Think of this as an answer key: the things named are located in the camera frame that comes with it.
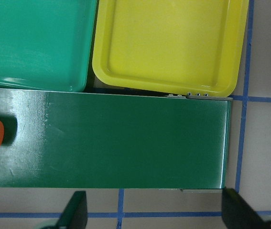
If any green plastic tray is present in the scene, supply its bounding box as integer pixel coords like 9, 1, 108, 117
0, 0, 97, 92

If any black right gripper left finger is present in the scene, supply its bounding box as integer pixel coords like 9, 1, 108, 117
56, 191, 87, 229

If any green conveyor belt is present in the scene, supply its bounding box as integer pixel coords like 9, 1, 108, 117
0, 89, 231, 189

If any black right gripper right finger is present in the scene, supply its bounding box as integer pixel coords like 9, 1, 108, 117
221, 188, 269, 229

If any yellow plastic tray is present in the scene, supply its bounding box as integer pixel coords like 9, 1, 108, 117
92, 0, 249, 97

